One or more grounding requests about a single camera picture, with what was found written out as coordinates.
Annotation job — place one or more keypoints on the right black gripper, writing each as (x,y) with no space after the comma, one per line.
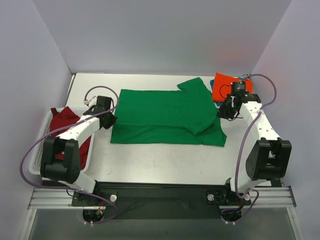
(225,111)

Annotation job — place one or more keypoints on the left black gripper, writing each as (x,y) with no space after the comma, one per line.
(110,120)

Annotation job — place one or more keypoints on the green t-shirt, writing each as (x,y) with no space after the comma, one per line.
(186,116)

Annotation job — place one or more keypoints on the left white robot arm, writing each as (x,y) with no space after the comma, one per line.
(61,158)

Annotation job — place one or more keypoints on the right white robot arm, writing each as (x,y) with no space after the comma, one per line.
(263,155)

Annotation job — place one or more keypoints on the folded orange t-shirt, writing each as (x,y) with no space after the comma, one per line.
(222,85)

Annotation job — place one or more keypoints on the folded blue t-shirt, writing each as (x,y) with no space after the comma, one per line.
(212,83)

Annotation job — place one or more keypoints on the dark red t-shirt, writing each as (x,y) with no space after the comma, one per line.
(64,118)

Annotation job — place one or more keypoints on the white plastic basket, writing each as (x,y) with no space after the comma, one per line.
(36,152)

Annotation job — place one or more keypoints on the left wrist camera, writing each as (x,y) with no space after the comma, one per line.
(90,102)

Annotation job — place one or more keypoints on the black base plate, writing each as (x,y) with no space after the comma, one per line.
(159,211)

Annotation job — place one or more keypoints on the aluminium frame rail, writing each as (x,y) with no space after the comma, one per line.
(261,197)

